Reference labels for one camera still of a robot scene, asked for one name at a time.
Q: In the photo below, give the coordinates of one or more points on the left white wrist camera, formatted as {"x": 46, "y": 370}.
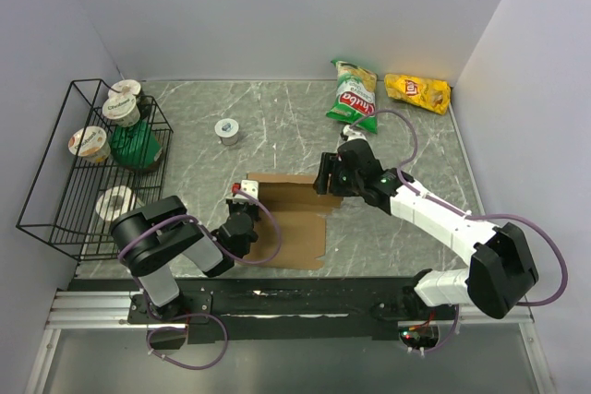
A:
{"x": 245, "y": 190}

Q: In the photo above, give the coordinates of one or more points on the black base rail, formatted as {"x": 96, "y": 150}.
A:
{"x": 259, "y": 309}

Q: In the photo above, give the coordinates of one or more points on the chobani yogurt cup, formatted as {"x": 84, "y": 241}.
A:
{"x": 90, "y": 144}
{"x": 122, "y": 110}

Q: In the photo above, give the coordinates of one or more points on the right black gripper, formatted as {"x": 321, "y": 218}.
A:
{"x": 328, "y": 166}

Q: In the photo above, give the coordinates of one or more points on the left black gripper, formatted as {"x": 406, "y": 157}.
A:
{"x": 233, "y": 206}

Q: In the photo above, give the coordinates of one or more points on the green bottle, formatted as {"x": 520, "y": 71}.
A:
{"x": 136, "y": 147}

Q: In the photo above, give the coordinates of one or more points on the small white yogurt cup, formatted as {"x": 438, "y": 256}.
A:
{"x": 227, "y": 130}

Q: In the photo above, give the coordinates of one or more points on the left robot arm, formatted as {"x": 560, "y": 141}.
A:
{"x": 150, "y": 237}

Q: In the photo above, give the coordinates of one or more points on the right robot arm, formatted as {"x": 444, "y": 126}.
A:
{"x": 499, "y": 267}

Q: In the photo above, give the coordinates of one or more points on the green Chuba snack bag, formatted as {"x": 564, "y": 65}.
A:
{"x": 355, "y": 96}

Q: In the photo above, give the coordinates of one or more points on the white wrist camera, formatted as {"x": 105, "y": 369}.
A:
{"x": 245, "y": 190}
{"x": 350, "y": 133}

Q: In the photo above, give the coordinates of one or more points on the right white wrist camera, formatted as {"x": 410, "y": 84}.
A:
{"x": 350, "y": 133}

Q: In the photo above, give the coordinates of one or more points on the white tape roll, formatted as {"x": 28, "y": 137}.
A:
{"x": 115, "y": 202}

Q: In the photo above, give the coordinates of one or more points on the Chobani yogurt cup front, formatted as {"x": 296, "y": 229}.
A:
{"x": 90, "y": 144}

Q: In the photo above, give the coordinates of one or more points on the yellow Lays chips bag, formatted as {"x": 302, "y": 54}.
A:
{"x": 430, "y": 94}

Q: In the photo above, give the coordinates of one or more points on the black wire rack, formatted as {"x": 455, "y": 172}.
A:
{"x": 59, "y": 209}

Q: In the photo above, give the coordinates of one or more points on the brown cardboard box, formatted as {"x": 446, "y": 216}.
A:
{"x": 296, "y": 237}

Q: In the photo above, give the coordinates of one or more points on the Chobani yogurt cup middle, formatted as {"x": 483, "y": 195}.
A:
{"x": 122, "y": 110}

